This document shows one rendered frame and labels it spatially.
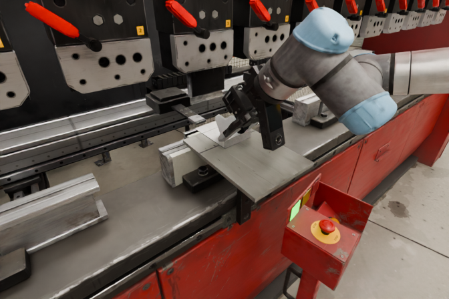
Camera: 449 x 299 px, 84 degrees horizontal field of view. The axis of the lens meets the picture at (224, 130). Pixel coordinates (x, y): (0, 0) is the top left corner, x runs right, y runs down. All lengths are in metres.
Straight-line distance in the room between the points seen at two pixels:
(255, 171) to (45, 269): 0.44
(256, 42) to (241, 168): 0.32
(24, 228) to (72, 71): 0.31
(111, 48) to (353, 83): 0.39
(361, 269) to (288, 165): 1.23
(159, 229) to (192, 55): 0.38
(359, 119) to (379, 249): 1.50
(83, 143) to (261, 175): 0.54
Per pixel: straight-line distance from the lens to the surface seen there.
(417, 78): 0.52
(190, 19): 0.50
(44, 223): 0.62
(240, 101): 0.51
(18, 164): 0.85
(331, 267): 0.74
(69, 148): 0.84
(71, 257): 0.62
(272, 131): 0.51
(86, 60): 0.48
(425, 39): 2.59
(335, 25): 0.40
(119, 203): 0.68
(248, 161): 0.55
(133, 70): 0.50
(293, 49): 0.40
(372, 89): 0.41
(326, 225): 0.72
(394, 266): 1.83
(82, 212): 0.63
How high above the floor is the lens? 1.32
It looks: 29 degrees down
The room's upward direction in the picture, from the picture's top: straight up
